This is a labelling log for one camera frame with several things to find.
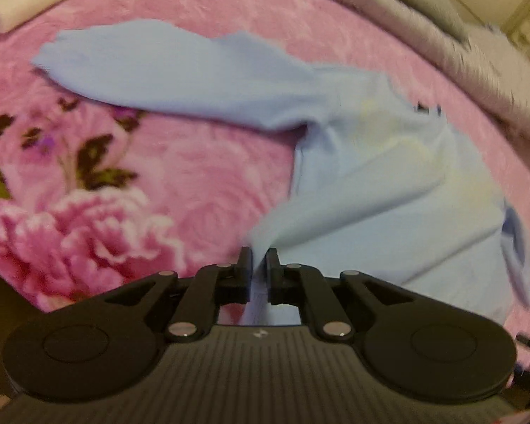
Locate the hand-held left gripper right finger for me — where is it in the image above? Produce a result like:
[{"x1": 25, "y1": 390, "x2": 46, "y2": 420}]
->
[{"x1": 266, "y1": 247, "x2": 418, "y2": 342}]

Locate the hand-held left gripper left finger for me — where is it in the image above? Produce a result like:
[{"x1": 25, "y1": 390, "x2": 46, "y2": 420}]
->
[{"x1": 104, "y1": 246, "x2": 253, "y2": 343}]

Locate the light blue sweater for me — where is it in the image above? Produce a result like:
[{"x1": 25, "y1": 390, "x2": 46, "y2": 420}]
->
[{"x1": 30, "y1": 18, "x2": 530, "y2": 328}]

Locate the pink floral blanket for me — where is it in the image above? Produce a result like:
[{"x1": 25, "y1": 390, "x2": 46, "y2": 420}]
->
[{"x1": 0, "y1": 0, "x2": 530, "y2": 363}]

